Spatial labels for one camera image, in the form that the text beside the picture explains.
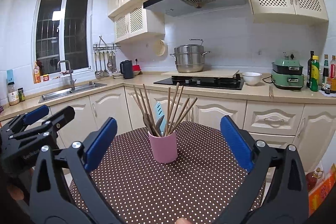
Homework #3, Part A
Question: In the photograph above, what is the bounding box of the steel kitchen sink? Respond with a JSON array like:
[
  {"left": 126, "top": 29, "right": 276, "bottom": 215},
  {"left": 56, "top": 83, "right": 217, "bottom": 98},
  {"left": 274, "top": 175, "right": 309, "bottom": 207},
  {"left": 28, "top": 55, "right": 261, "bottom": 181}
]
[{"left": 39, "top": 81, "right": 106, "bottom": 103}]

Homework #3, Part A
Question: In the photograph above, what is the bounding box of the chrome kitchen faucet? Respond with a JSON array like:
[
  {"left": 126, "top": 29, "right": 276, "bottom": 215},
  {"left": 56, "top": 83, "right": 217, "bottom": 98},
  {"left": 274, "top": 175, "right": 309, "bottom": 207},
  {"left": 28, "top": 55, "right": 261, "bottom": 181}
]
[{"left": 57, "top": 60, "right": 75, "bottom": 91}]

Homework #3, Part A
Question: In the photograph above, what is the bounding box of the kitchen window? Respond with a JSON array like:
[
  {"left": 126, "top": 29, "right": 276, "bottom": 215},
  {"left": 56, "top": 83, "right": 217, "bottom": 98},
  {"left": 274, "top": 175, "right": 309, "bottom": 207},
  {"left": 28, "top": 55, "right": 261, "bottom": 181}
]
[{"left": 35, "top": 0, "right": 91, "bottom": 75}]

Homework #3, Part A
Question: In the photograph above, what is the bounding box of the person's left hand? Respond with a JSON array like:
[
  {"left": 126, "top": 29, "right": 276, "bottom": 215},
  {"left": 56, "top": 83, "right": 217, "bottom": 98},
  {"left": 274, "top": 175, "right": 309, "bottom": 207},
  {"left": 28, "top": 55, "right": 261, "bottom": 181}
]
[{"left": 7, "top": 185, "right": 25, "bottom": 201}]

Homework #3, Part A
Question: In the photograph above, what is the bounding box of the dark metal spoon in cup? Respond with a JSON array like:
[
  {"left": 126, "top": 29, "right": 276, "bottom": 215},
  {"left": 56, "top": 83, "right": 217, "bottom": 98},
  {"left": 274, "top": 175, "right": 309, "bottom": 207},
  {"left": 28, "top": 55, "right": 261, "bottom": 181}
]
[{"left": 155, "top": 115, "right": 165, "bottom": 135}]

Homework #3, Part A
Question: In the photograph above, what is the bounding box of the light blue knife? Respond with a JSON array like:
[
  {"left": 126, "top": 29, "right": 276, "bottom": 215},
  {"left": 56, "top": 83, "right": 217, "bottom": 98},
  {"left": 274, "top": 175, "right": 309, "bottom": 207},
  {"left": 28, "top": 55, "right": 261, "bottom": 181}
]
[{"left": 154, "top": 102, "right": 166, "bottom": 136}]

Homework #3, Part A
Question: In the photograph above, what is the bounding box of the brown polka dot tablecloth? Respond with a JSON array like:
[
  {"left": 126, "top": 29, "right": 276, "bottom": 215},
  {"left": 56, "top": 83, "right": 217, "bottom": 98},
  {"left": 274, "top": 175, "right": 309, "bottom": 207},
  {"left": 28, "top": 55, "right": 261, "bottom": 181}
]
[{"left": 68, "top": 121, "right": 267, "bottom": 224}]

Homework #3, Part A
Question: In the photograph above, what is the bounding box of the pink utensil holder cup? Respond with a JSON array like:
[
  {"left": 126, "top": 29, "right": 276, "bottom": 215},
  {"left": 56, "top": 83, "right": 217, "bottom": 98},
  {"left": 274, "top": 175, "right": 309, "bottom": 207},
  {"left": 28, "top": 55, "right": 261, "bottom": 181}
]
[{"left": 148, "top": 132, "right": 178, "bottom": 164}]

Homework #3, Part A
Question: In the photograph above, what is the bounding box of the black gas stove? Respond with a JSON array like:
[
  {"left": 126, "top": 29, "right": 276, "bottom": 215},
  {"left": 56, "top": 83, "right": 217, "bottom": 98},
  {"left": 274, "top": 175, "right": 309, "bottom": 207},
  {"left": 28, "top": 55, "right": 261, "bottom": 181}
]
[{"left": 154, "top": 74, "right": 244, "bottom": 90}]

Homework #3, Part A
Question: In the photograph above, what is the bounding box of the black electric kettle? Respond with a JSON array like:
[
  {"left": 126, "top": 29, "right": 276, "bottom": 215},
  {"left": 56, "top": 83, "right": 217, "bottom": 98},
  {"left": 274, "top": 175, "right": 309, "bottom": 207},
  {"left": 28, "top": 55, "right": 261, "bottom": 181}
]
[{"left": 120, "top": 60, "right": 134, "bottom": 80}]

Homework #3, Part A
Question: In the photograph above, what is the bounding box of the white bowl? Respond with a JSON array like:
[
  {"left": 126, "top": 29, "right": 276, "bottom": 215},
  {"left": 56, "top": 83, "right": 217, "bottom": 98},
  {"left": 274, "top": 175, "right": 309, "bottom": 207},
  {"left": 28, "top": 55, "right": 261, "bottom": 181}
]
[{"left": 242, "top": 72, "right": 262, "bottom": 86}]

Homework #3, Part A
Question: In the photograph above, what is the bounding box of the red container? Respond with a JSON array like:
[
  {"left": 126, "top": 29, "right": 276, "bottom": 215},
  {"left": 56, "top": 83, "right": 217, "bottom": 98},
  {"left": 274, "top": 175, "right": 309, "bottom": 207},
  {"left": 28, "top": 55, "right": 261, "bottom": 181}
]
[{"left": 133, "top": 65, "right": 141, "bottom": 72}]

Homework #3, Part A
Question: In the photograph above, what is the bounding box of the orange bottle on floor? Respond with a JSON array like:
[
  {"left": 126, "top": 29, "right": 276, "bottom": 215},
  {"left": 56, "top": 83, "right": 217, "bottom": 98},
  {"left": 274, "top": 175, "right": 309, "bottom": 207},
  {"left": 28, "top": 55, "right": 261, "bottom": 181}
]
[{"left": 305, "top": 167, "right": 323, "bottom": 192}]

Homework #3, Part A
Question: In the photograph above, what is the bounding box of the hanging utensil rack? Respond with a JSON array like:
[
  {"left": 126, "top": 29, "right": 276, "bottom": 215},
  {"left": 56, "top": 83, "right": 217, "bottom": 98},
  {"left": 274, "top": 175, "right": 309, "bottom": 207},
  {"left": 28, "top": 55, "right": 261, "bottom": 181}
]
[{"left": 92, "top": 35, "right": 120, "bottom": 79}]

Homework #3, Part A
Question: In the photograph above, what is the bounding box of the wooden chopstick in cup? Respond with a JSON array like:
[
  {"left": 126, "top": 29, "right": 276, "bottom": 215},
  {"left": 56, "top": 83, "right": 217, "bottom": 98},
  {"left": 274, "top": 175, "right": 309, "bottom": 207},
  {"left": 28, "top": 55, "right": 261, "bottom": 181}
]
[{"left": 164, "top": 87, "right": 171, "bottom": 136}]

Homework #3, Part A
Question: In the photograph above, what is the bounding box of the green electric cooker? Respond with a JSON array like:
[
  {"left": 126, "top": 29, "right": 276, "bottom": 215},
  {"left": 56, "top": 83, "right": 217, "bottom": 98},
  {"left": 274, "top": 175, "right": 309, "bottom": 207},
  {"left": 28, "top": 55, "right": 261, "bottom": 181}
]
[{"left": 271, "top": 52, "right": 304, "bottom": 90}]

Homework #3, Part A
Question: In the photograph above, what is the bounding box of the green oil bottle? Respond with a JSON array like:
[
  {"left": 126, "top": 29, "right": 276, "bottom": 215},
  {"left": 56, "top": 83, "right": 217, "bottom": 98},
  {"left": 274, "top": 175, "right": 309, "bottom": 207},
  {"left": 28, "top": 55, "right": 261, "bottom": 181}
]
[{"left": 310, "top": 55, "right": 319, "bottom": 92}]

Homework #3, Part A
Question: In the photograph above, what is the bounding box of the round bamboo trivet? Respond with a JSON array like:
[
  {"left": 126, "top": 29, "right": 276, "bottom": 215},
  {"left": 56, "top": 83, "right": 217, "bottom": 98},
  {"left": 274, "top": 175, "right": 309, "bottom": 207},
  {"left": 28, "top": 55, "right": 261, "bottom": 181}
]
[{"left": 152, "top": 39, "right": 167, "bottom": 57}]

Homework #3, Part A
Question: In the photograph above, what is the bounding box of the stainless steel steamer pot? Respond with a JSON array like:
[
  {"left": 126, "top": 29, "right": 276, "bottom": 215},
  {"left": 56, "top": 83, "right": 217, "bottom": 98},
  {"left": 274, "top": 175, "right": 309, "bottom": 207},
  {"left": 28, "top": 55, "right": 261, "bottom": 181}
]
[{"left": 170, "top": 39, "right": 210, "bottom": 73}]

